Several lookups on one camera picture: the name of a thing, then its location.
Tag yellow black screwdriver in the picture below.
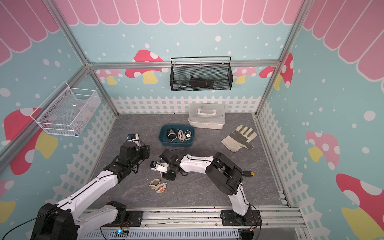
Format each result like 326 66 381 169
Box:
242 171 255 177

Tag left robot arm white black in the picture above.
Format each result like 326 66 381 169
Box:
31 140 150 240

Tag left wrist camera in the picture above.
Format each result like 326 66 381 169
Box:
126 133 141 147

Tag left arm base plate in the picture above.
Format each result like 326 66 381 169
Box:
103 211 144 228

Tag black item inside mesh basket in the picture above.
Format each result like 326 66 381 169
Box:
189 78 215 89

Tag white wire mesh basket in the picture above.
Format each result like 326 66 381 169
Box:
30 82 101 137

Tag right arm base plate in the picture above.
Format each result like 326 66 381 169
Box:
220 210 263 227

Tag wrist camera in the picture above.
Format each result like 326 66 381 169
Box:
126 133 141 147
150 161 169 173

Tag black wire mesh basket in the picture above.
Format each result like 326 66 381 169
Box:
170 56 234 92

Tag aluminium rail frame front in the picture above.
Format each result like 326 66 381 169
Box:
55 205 307 232

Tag white plastic toolbox with handle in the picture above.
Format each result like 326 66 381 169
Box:
188 103 226 130

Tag black watch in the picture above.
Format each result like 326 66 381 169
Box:
167 128 178 140

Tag grey work glove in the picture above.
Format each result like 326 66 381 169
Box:
221 125 258 153

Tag green circuit board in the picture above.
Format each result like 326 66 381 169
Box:
114 230 129 238

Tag grey slotted cable duct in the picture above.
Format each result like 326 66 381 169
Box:
82 228 240 240

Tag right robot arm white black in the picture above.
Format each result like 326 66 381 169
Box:
150 149 255 226

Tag teal plastic storage box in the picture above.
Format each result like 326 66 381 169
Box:
159 124 195 148

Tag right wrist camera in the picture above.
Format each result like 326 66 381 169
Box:
150 161 169 173

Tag pink white watch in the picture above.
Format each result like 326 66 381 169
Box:
178 130 185 142

